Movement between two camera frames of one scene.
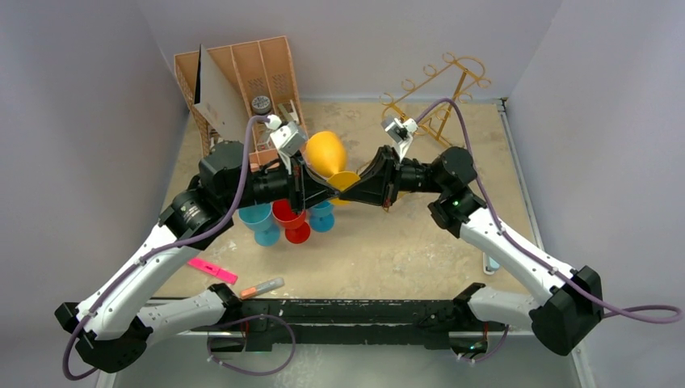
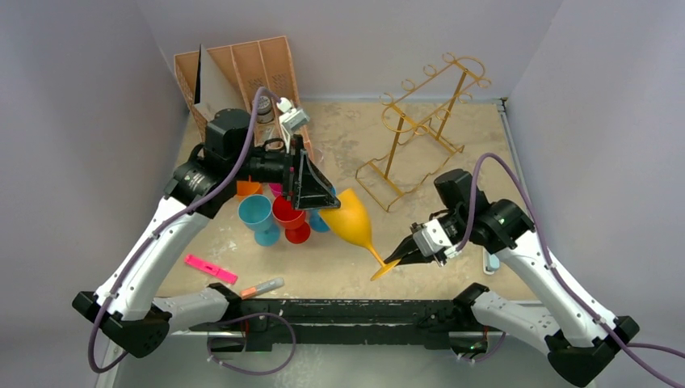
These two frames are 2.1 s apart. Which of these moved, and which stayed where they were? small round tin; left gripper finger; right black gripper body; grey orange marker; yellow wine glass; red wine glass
Moved: right black gripper body; yellow wine glass
Stayed: left gripper finger; grey orange marker; red wine glass; small round tin
